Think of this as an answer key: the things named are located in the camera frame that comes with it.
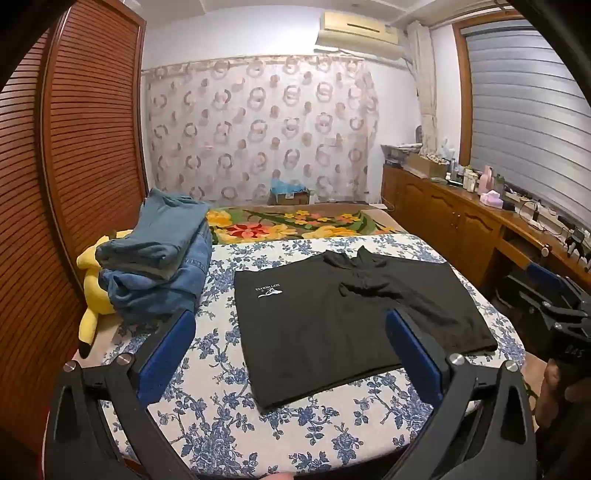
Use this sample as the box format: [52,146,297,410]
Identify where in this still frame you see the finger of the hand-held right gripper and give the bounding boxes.
[515,288,591,330]
[502,262,575,301]

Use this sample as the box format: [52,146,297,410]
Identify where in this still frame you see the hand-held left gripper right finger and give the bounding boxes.
[383,308,539,480]

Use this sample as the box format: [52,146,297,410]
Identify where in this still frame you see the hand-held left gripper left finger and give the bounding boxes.
[44,309,199,480]

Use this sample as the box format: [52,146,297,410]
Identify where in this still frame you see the black pants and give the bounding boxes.
[234,246,498,415]

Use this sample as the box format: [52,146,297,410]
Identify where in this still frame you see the person's right hand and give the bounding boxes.
[536,360,563,418]

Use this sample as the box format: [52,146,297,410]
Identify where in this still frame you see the white power strip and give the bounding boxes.
[526,205,561,232]

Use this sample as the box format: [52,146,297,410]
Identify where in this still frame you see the blue denim folded jeans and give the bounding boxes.
[99,226,214,324]

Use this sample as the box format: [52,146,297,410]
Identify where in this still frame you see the yellow plush toy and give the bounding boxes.
[76,229,132,358]

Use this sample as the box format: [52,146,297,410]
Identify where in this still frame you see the wooden sideboard cabinet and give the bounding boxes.
[381,164,591,296]

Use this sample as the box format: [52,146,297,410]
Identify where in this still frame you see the blue floral bed sheet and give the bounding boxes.
[74,233,527,480]

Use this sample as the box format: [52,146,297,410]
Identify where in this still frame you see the grey-blue folded jeans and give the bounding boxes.
[95,188,212,280]

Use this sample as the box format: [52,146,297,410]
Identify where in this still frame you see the grey window blind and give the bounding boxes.
[464,21,591,227]

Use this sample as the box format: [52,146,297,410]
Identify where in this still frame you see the open cardboard box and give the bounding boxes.
[406,152,448,178]

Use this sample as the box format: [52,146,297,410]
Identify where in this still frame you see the floral plush blanket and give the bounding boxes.
[205,205,409,245]

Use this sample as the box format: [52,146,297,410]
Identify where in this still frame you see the cardboard box with label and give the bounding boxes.
[269,189,311,206]

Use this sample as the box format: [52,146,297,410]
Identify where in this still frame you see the beige window curtain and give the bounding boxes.
[406,21,439,155]

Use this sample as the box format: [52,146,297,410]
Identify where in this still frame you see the brown louvered wardrobe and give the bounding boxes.
[0,0,149,457]

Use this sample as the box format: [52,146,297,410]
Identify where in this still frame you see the circle-patterned sheer curtain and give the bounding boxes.
[142,54,380,206]

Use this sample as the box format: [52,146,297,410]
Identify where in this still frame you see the cream air conditioner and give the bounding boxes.
[315,10,402,60]

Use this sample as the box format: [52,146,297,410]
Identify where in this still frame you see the wooden window frame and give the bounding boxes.
[452,21,476,167]

